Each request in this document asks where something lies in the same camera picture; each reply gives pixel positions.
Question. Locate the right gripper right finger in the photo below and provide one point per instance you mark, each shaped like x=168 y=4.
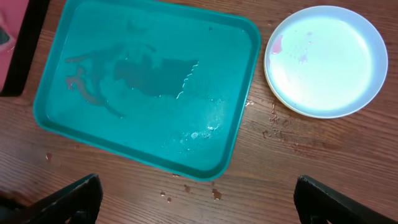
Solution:
x=315 y=203

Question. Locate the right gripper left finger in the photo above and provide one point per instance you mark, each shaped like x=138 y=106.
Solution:
x=78 y=202

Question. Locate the light blue plate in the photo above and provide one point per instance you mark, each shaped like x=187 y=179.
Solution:
x=325 y=62

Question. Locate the teal plastic serving tray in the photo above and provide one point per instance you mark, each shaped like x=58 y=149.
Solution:
x=161 y=83

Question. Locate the black tray with red water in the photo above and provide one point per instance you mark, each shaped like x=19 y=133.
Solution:
x=23 y=19

